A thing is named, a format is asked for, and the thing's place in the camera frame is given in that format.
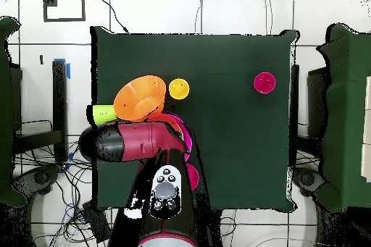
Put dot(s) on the large pink bowl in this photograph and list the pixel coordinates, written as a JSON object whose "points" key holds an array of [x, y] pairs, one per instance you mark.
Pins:
{"points": [[187, 137]]}

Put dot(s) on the large orange bowl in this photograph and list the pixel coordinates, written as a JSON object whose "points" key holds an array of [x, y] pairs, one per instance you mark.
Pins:
{"points": [[136, 96]]}

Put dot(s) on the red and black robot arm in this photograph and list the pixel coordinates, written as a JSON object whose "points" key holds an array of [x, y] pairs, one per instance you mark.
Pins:
{"points": [[145, 142]]}

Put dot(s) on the yellow cup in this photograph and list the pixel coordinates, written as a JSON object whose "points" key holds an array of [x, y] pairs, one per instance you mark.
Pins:
{"points": [[178, 89]]}

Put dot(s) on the dark green tablecloth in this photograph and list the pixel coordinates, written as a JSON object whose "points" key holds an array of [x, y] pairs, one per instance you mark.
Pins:
{"points": [[232, 142]]}

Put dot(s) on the small red-pink bowl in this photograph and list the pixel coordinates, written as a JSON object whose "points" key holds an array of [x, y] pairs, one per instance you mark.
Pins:
{"points": [[192, 177]]}

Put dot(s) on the lime green cup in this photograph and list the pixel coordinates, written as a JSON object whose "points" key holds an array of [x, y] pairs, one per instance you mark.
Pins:
{"points": [[103, 113]]}

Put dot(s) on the red-pink cup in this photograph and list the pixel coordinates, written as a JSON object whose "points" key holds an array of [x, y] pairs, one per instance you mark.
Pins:
{"points": [[264, 82]]}

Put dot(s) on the blue tape strip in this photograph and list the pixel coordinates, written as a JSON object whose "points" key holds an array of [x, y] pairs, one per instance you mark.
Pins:
{"points": [[68, 71]]}

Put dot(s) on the black floor box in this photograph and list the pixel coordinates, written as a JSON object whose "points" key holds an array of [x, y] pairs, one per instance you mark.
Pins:
{"points": [[97, 223]]}

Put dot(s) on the black chair base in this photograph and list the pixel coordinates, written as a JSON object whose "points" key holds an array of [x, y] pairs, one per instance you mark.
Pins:
{"points": [[307, 180], [40, 177]]}

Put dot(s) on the green cloth side table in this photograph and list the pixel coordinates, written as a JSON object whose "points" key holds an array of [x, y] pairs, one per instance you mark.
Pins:
{"points": [[5, 113], [347, 113]]}

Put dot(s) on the black metal frame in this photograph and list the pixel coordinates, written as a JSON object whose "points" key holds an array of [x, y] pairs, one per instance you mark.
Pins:
{"points": [[59, 99], [317, 99]]}

